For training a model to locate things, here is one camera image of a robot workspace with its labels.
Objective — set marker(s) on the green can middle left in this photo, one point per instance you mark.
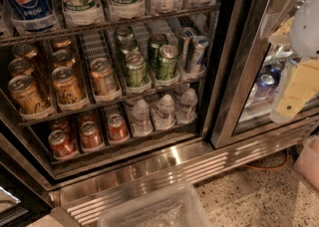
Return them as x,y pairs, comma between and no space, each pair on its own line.
128,45

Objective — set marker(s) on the blue pepsi can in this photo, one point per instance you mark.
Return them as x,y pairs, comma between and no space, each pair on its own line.
264,84
275,70

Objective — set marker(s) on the slim silver blue can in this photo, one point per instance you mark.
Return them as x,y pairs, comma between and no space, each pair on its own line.
186,34
196,54

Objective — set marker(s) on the green can front left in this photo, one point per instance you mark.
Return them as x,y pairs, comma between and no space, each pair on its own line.
136,69

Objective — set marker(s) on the water bottle middle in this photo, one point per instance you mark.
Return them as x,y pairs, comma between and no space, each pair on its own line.
163,113

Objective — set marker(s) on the gold can middle left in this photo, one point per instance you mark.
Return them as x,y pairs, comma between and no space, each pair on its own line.
20,66

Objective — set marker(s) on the gold can front left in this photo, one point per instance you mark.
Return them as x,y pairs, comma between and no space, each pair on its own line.
27,94

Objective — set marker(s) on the slim silver blue can back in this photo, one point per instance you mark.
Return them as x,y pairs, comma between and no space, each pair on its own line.
186,34

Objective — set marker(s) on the blue pepsi can back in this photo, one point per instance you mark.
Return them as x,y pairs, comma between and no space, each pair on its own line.
275,70

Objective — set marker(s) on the gold can column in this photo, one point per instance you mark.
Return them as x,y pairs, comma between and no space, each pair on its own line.
67,85
103,76
63,58
61,43

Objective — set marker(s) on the blue pepsi can left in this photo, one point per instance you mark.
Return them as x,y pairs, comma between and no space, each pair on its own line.
264,84

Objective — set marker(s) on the water bottle right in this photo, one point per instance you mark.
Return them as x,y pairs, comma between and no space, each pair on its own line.
186,108

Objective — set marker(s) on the gold can back left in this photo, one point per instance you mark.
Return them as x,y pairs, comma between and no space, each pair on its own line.
27,50

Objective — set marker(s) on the glass fridge door right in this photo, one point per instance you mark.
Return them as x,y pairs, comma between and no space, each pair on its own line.
242,46

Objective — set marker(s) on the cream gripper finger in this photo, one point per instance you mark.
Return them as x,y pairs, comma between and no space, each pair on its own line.
282,35

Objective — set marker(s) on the water bottle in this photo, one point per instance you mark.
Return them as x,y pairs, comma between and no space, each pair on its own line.
186,108
163,113
141,122

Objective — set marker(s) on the gold can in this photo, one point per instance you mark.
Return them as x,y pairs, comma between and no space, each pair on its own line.
27,94
27,50
20,66

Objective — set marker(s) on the green can back right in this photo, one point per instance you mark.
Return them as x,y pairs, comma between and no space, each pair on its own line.
155,41

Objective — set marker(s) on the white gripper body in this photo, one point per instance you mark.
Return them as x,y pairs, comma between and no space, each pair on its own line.
306,33

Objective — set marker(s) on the clear plastic bin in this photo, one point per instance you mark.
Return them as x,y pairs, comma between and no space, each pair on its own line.
176,205

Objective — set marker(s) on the green can back left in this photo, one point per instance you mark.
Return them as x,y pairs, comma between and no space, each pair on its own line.
122,33

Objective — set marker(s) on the water bottle left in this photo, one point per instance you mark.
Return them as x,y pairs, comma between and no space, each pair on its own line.
141,122

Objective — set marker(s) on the pink plastic container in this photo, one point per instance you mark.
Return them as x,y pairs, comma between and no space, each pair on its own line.
307,162

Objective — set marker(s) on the red coke can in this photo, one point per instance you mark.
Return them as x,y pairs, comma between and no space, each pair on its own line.
90,135
117,129
89,115
61,144
60,123

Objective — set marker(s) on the slim silver blue can front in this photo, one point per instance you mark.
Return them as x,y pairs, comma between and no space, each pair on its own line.
196,54

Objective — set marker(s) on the green can front right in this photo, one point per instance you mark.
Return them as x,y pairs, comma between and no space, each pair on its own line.
166,63

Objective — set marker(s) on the green can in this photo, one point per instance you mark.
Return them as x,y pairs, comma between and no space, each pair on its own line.
128,45
136,69
166,63
122,33
155,41

